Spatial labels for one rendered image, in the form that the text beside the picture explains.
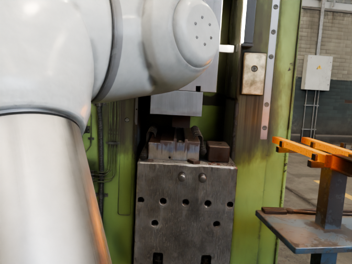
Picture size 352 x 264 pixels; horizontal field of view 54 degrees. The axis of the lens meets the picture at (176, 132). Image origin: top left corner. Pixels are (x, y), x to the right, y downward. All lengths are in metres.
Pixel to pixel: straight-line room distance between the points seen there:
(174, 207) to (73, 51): 1.13
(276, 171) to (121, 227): 0.74
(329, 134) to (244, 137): 7.41
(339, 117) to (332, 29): 2.01
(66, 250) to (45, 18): 0.16
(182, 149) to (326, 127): 7.56
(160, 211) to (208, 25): 1.08
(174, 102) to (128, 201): 0.51
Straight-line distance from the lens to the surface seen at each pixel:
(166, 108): 1.34
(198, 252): 1.44
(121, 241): 1.66
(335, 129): 8.95
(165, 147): 1.36
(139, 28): 0.33
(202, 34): 0.34
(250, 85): 1.49
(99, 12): 0.32
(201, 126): 1.84
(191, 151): 1.37
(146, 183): 1.34
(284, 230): 1.22
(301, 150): 1.18
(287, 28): 1.57
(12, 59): 0.25
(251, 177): 1.57
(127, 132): 1.51
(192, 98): 1.34
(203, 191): 1.35
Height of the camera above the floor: 1.22
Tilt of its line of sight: 8 degrees down
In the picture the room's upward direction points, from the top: 3 degrees clockwise
